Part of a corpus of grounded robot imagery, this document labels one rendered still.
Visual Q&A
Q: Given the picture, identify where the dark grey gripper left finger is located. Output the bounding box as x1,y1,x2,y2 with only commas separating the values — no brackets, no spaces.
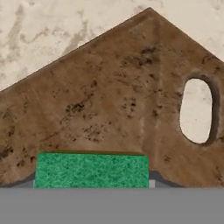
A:
3,173,36,189

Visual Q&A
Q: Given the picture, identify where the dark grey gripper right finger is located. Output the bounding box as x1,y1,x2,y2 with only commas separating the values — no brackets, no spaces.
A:
148,170,186,189

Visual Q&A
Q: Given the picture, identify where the green sponge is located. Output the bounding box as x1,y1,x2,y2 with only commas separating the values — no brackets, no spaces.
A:
33,150,151,189

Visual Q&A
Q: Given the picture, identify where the brown wooden cutting board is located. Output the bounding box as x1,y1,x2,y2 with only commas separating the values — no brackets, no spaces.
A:
0,7,224,188

